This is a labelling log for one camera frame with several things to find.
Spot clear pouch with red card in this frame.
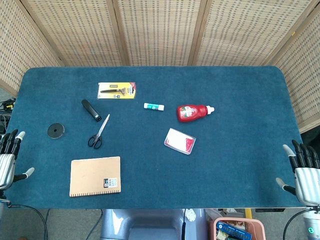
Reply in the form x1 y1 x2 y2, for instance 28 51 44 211
163 127 197 156

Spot blue printed box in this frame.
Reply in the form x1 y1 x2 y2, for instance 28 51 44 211
215 219 253 240

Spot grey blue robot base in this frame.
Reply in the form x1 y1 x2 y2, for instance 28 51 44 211
99 208 208 240

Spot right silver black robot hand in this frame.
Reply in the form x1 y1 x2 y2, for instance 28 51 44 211
275 139 320 207

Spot woven rattan screen panel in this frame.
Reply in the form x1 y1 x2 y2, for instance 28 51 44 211
264 4 320 134
112 0 209 67
14 0 130 67
187 0 319 67
0 0 62 97

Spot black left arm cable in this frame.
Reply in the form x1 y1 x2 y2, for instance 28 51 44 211
6 203 49 240

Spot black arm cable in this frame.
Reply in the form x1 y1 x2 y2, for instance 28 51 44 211
6 203 49 240
283 207 311 240

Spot white green glue stick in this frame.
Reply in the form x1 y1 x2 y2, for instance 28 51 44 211
143 102 165 112

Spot black handled scissors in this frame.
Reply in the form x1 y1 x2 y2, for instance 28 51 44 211
87 113 111 150

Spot black stapler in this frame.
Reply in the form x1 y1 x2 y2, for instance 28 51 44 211
81 99 103 123

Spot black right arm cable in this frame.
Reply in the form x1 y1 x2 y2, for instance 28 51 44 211
283 207 311 240

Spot black cable on robot base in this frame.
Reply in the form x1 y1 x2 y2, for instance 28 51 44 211
181 208 188 240

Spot blue carpet table mat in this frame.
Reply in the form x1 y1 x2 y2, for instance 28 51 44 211
0 65 305 210

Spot tangle of black floor cables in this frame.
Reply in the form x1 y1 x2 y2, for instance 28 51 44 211
0 97 17 135

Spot red bottle with white cap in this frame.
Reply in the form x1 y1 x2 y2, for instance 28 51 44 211
177 104 216 124

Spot pink plastic basket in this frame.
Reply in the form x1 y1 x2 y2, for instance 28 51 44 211
208 216 266 240

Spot tan spiral notebook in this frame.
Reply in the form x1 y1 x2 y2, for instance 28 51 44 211
69 156 122 198

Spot black tape roll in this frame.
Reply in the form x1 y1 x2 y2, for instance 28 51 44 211
47 122 66 140

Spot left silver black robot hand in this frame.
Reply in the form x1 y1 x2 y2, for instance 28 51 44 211
0 129 35 191

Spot thin black floor cable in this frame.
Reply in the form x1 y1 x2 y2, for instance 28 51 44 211
85 209 104 240

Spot packaged razor on yellow card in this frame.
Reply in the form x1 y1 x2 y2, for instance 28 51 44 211
96 81 137 100

